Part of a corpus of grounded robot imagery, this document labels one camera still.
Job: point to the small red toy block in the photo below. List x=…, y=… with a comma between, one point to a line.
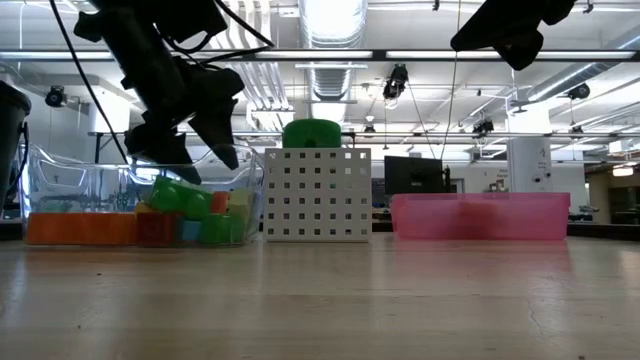
x=155, y=229

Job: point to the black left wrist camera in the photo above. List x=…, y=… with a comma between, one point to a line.
x=190, y=17

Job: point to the silver ceiling duct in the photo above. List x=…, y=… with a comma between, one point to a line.
x=332, y=25

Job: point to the black overhead light bar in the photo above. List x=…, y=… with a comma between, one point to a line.
x=379, y=54

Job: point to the small blue toy block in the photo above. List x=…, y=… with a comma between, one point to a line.
x=190, y=231

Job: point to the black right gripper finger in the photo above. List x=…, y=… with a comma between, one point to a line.
x=522, y=52
x=500, y=25

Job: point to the long orange toy block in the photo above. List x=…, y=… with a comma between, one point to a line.
x=80, y=227

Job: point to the white perforated bin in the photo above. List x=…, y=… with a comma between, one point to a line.
x=295, y=200

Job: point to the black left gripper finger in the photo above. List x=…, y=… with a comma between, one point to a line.
x=220, y=132
x=160, y=147

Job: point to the long green toy block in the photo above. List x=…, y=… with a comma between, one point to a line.
x=222, y=229

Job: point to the pink translucent tray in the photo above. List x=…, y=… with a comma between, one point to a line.
x=480, y=215

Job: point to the black ceiling spotlight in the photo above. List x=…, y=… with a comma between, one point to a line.
x=482, y=126
x=396, y=81
x=55, y=96
x=580, y=91

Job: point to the white round pillar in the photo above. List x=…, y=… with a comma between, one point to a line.
x=525, y=165

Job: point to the black monitor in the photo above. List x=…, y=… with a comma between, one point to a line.
x=412, y=175

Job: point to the clear plastic bin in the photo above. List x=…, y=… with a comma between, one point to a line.
x=50, y=175

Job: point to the green foam die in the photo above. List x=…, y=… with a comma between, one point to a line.
x=310, y=132

